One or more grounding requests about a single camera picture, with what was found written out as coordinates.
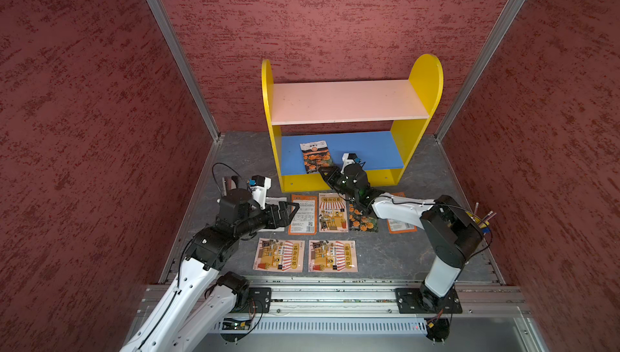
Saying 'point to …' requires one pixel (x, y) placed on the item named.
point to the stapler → (228, 185)
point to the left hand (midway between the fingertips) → (287, 213)
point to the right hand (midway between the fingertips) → (317, 172)
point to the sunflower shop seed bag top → (333, 213)
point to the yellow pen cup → (481, 223)
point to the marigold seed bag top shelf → (358, 221)
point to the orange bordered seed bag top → (304, 220)
